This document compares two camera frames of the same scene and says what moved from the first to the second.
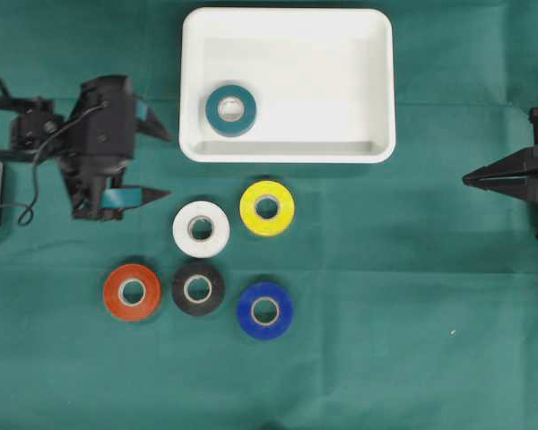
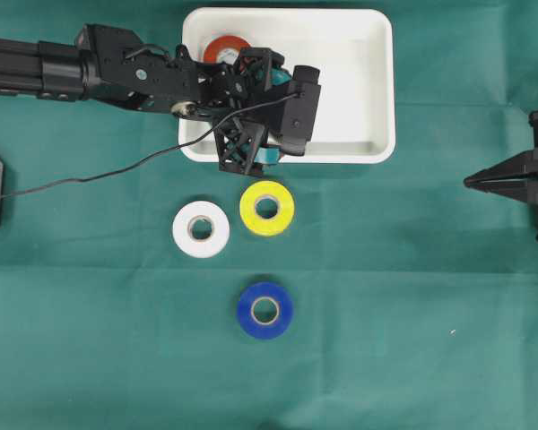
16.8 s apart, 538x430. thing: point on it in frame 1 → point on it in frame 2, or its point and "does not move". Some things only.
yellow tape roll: x=284 y=213 does not move
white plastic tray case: x=322 y=81 does not move
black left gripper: x=98 y=142 → x=247 y=130
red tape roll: x=152 y=292 → x=223 y=42
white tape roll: x=182 y=229 does not move
